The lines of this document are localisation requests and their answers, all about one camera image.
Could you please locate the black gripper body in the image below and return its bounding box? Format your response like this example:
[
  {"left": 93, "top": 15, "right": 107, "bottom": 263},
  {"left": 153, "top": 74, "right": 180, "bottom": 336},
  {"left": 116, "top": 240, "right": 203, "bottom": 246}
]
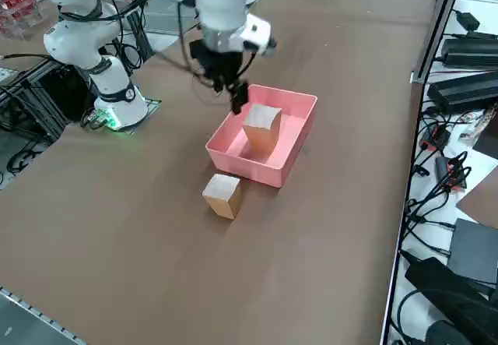
[{"left": 189, "top": 40, "right": 250, "bottom": 85}]

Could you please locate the pink plastic tray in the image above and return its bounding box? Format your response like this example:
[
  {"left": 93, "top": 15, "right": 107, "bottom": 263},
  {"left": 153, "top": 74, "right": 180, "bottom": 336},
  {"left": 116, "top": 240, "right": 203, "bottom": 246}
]
[{"left": 205, "top": 83, "right": 319, "bottom": 188}]

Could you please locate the clear acrylic shelf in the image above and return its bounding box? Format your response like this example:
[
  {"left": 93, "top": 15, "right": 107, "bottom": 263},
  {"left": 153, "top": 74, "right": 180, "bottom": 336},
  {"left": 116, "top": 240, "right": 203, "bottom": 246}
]
[{"left": 0, "top": 0, "right": 44, "bottom": 41}]

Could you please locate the black device with red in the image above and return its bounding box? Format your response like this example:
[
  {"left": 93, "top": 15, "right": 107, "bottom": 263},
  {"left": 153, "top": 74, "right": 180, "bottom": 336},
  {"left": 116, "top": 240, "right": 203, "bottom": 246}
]
[{"left": 419, "top": 125, "right": 452, "bottom": 152}]

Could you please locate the black tool with red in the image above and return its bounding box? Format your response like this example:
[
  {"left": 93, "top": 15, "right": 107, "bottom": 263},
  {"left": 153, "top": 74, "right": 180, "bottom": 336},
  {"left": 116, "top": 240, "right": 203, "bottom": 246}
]
[{"left": 434, "top": 156, "right": 470, "bottom": 191}]

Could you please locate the ribbed black power adapter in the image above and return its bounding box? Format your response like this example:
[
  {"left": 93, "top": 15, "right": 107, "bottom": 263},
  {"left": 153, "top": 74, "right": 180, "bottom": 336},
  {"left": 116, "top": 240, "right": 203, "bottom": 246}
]
[
  {"left": 426, "top": 70, "right": 498, "bottom": 115},
  {"left": 441, "top": 31, "right": 498, "bottom": 69}
]

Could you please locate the small black power adapter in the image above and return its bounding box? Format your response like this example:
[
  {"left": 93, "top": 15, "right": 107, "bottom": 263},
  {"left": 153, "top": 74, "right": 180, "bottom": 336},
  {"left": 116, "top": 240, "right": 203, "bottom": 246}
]
[{"left": 455, "top": 9, "right": 482, "bottom": 31}]

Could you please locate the dark grey flat box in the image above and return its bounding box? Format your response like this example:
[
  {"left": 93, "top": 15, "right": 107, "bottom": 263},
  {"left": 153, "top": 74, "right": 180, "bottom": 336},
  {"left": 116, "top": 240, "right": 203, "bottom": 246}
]
[{"left": 446, "top": 217, "right": 498, "bottom": 286}]

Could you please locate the large black power adapter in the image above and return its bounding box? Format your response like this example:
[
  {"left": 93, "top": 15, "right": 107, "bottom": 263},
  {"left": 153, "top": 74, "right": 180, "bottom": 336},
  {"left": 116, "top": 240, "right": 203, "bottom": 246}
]
[{"left": 403, "top": 257, "right": 498, "bottom": 345}]

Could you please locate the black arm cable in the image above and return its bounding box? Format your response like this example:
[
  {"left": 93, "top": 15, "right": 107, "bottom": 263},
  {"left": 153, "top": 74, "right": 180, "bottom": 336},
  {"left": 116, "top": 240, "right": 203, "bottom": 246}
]
[{"left": 170, "top": 0, "right": 258, "bottom": 91}]

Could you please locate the aluminium camera mount post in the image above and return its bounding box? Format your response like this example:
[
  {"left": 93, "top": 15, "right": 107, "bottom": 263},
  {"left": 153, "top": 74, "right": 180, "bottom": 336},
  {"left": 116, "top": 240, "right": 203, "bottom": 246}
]
[{"left": 411, "top": 0, "right": 468, "bottom": 85}]

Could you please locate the aluminium table edge rail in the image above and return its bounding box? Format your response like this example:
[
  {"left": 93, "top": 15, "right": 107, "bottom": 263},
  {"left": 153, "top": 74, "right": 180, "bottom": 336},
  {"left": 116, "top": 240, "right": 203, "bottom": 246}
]
[{"left": 0, "top": 285, "right": 89, "bottom": 345}]

